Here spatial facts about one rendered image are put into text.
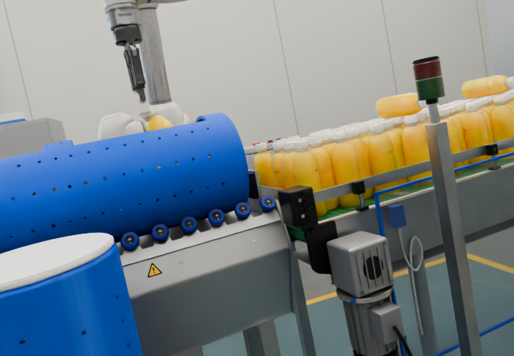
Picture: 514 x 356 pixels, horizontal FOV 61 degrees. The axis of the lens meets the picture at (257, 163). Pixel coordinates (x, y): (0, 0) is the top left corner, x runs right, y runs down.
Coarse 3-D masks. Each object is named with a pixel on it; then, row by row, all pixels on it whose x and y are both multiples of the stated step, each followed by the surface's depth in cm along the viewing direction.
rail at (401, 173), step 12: (504, 144) 138; (456, 156) 131; (468, 156) 133; (408, 168) 125; (420, 168) 126; (360, 180) 119; (372, 180) 120; (384, 180) 121; (396, 180) 123; (324, 192) 114; (336, 192) 116; (348, 192) 117
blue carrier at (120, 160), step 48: (48, 144) 107; (96, 144) 106; (144, 144) 107; (192, 144) 110; (240, 144) 113; (0, 192) 94; (48, 192) 97; (96, 192) 100; (144, 192) 104; (192, 192) 109; (240, 192) 115; (0, 240) 94
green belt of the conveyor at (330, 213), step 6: (372, 198) 129; (366, 204) 123; (372, 204) 121; (330, 210) 125; (336, 210) 123; (342, 210) 122; (348, 210) 121; (354, 210) 119; (324, 216) 119; (330, 216) 118; (288, 228) 122; (294, 228) 119; (294, 234) 119; (300, 234) 116; (306, 234) 114; (300, 240) 118
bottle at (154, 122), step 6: (150, 114) 122; (144, 120) 122; (150, 120) 121; (156, 120) 121; (162, 120) 122; (168, 120) 124; (150, 126) 121; (156, 126) 121; (162, 126) 121; (168, 126) 122
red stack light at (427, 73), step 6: (432, 60) 104; (438, 60) 104; (414, 66) 107; (420, 66) 105; (426, 66) 104; (432, 66) 104; (438, 66) 104; (414, 72) 107; (420, 72) 105; (426, 72) 104; (432, 72) 104; (438, 72) 104; (420, 78) 106; (426, 78) 105
